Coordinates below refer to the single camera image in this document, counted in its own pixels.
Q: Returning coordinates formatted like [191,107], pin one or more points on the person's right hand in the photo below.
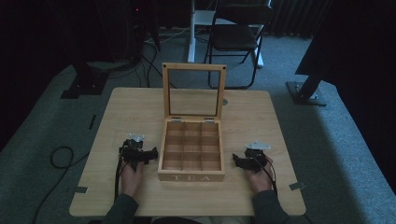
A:
[260,180]

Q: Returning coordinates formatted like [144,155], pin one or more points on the black stand with slanted post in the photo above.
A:
[306,90]

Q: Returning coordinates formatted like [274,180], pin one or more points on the black stand base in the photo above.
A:
[85,82]

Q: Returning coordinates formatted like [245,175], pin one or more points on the wooden tea box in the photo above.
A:
[191,149]

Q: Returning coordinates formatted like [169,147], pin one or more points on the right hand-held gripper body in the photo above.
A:
[257,157]

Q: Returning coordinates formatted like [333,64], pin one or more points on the dark curtain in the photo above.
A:
[289,17]

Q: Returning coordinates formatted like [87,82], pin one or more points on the black tape strip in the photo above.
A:
[92,122]

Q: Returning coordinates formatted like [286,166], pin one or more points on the grey tape piece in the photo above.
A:
[81,189]
[297,186]

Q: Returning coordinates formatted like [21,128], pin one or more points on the person's left hand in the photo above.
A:
[132,180]

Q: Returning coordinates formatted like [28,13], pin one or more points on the small round grey sticker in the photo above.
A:
[224,101]

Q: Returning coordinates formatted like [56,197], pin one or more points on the black folding chair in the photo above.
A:
[235,35]

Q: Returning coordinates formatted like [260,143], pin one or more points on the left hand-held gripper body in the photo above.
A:
[130,152]

